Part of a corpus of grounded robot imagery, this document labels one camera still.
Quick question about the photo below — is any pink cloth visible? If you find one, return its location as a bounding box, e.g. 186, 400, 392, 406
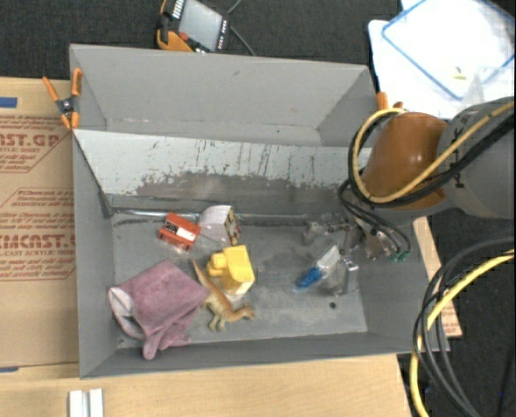
107, 258, 210, 361

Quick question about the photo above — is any tan toy dinosaur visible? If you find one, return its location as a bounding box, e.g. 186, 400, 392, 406
191, 258, 257, 334

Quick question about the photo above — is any clear packet with blue item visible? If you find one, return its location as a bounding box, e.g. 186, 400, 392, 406
292, 244, 360, 297

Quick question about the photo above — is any grey metal bin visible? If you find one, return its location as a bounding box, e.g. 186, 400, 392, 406
69, 43, 451, 381

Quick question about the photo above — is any orange box with white label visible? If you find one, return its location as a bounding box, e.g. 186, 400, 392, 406
156, 211, 202, 252

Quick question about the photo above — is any brown cardboard board red print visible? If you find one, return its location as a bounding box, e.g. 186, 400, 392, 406
0, 75, 463, 375

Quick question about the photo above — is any yellow toy block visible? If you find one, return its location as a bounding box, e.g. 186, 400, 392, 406
205, 244, 256, 297

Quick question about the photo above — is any small printed yellow packet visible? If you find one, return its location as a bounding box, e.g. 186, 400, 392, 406
223, 208, 242, 246

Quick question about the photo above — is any white plastic cup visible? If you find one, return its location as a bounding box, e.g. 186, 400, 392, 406
195, 204, 234, 243

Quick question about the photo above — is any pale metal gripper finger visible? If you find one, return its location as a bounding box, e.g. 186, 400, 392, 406
301, 229, 352, 247
306, 217, 353, 233

